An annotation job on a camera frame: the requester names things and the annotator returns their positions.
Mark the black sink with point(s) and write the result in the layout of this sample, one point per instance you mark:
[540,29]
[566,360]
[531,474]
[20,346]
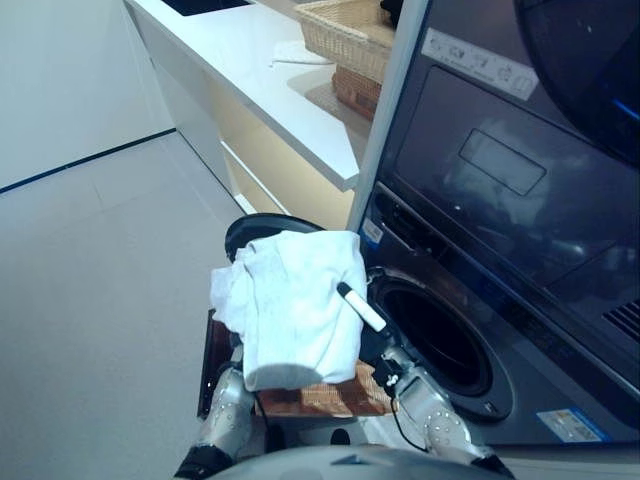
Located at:
[205,5]

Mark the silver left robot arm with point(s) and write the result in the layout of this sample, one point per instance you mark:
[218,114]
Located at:
[227,410]

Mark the white instruction label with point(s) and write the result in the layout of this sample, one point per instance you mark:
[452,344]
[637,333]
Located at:
[480,60]

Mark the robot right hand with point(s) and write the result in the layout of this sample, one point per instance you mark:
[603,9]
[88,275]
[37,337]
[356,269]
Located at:
[375,340]

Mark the wicker laundry basket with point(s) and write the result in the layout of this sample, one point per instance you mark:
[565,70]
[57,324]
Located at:
[340,395]

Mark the blue white label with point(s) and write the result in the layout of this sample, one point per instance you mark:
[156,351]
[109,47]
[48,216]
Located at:
[575,425]

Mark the pale wicker basket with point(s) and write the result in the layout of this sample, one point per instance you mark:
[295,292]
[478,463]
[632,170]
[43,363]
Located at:
[345,35]

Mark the black skirting strip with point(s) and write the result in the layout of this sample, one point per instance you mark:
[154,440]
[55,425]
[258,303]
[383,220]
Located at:
[85,160]

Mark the white cloth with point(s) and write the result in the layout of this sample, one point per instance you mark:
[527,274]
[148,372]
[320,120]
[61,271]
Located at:
[300,55]

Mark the blue washer control panel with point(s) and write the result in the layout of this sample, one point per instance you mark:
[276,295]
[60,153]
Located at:
[405,222]

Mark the white countertop cabinet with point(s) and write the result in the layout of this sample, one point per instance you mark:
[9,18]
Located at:
[240,75]

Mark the round washing machine door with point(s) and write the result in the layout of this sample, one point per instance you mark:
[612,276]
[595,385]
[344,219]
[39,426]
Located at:
[250,227]

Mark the small brown wicker basket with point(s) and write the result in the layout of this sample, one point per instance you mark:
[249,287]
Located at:
[360,90]

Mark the grey robot waist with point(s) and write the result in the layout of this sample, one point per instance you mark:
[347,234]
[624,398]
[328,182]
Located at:
[350,462]

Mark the white garment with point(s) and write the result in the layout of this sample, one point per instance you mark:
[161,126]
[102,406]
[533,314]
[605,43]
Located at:
[300,310]

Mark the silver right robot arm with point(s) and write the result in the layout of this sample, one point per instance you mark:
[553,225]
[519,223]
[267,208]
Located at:
[440,420]

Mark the white side panel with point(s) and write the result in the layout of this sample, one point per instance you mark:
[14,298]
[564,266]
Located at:
[390,125]

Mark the blue QR code sticker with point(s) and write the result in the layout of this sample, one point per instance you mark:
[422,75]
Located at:
[372,230]

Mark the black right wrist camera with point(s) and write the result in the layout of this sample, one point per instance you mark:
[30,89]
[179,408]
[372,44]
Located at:
[387,371]

